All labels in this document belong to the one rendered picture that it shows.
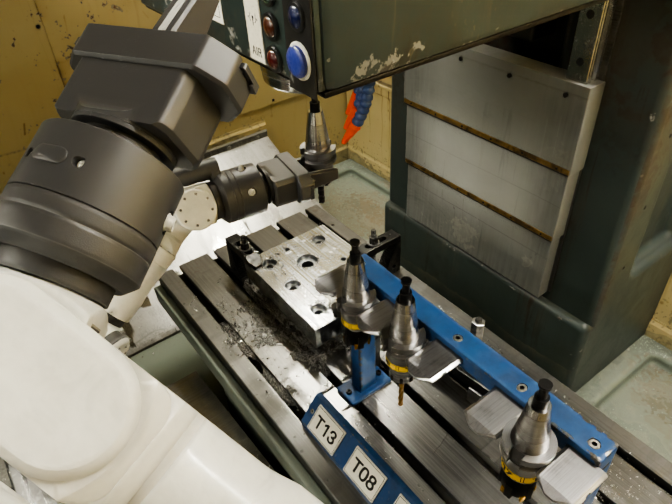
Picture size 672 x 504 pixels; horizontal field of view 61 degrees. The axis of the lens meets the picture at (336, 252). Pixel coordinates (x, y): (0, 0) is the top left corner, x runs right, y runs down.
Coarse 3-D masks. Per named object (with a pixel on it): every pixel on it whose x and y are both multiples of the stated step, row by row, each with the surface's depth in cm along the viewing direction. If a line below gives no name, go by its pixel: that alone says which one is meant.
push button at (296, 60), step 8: (288, 48) 53; (296, 48) 52; (288, 56) 53; (296, 56) 52; (304, 56) 52; (288, 64) 54; (296, 64) 52; (304, 64) 52; (296, 72) 53; (304, 72) 52
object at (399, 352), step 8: (384, 328) 82; (384, 336) 81; (424, 336) 81; (384, 344) 81; (392, 344) 81; (416, 344) 80; (424, 344) 81; (392, 352) 82; (400, 352) 79; (408, 352) 79; (400, 360) 80
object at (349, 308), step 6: (336, 294) 88; (372, 294) 88; (336, 300) 88; (342, 300) 88; (366, 300) 87; (372, 300) 87; (342, 306) 89; (348, 306) 86; (354, 306) 86; (360, 306) 86; (366, 306) 86; (348, 312) 88; (354, 312) 87; (360, 312) 87; (354, 318) 87
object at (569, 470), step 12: (564, 456) 66; (576, 456) 66; (552, 468) 65; (564, 468) 65; (576, 468) 65; (588, 468) 65; (540, 480) 64; (552, 480) 64; (564, 480) 64; (576, 480) 64; (588, 480) 64; (600, 480) 64; (552, 492) 63; (564, 492) 63; (576, 492) 63; (588, 492) 63
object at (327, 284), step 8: (344, 264) 95; (328, 272) 94; (336, 272) 94; (344, 272) 94; (320, 280) 93; (328, 280) 92; (336, 280) 92; (320, 288) 91; (328, 288) 91; (336, 288) 91
